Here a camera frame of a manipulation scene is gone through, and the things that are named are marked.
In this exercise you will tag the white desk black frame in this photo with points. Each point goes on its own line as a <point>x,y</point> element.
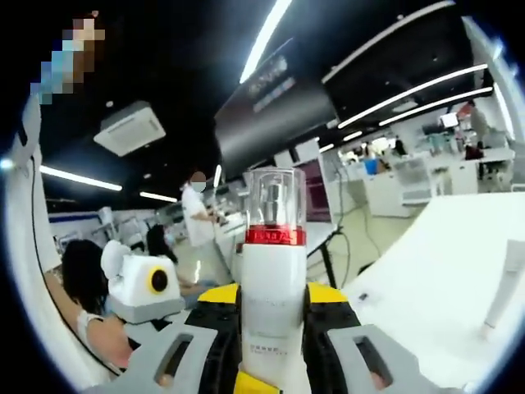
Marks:
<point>318,240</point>

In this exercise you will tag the monitor with purple screen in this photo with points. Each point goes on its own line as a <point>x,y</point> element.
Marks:
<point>318,193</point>

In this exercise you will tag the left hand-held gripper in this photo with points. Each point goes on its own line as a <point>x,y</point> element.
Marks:
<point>135,283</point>

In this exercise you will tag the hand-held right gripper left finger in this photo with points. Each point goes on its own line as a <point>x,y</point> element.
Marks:
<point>193,340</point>

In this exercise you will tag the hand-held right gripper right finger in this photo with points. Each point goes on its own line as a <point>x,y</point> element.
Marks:
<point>328,320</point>

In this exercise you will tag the ceiling air conditioner unit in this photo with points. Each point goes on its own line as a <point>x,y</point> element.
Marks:
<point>131,129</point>

